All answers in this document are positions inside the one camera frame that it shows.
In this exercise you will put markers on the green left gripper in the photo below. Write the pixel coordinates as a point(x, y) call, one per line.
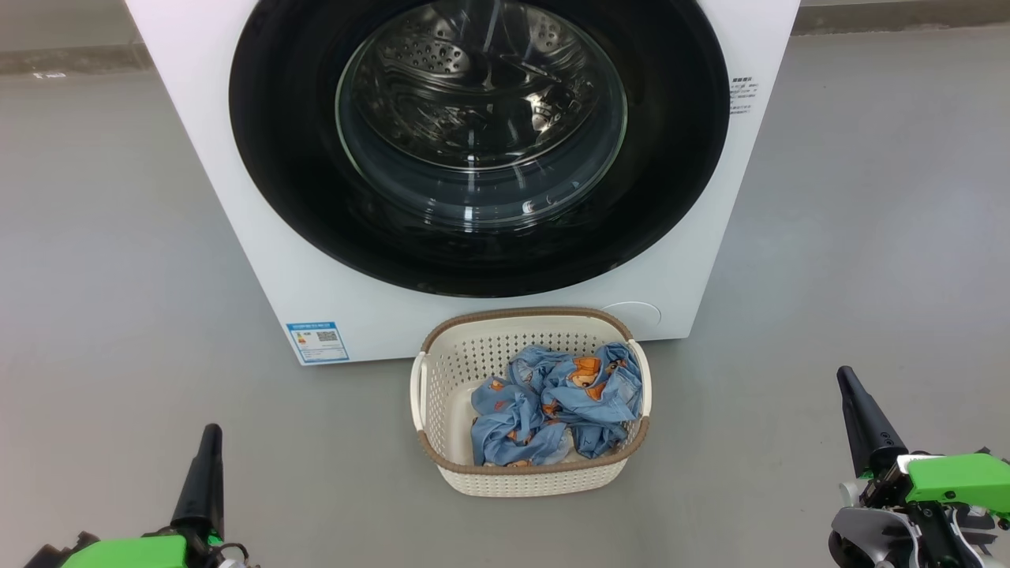
point(126, 554)

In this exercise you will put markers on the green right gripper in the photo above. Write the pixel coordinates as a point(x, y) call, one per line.
point(959, 477)

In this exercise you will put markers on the blue garment orange print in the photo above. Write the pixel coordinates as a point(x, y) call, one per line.
point(600, 394)

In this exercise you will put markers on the black round glass washer door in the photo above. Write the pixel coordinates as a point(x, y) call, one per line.
point(292, 158)

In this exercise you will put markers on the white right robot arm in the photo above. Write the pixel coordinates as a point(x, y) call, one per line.
point(868, 540)

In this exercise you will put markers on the white front-load washing machine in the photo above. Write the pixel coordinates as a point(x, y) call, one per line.
point(205, 158)

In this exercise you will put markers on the blue energy label sticker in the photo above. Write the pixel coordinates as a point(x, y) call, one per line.
point(317, 342)

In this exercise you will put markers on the round white filter cover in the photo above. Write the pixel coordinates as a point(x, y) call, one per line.
point(635, 317)

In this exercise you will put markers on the cream laundry basket brown rim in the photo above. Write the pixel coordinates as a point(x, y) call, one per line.
point(450, 410)

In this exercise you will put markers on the small black text label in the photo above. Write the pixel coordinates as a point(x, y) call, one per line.
point(741, 95)

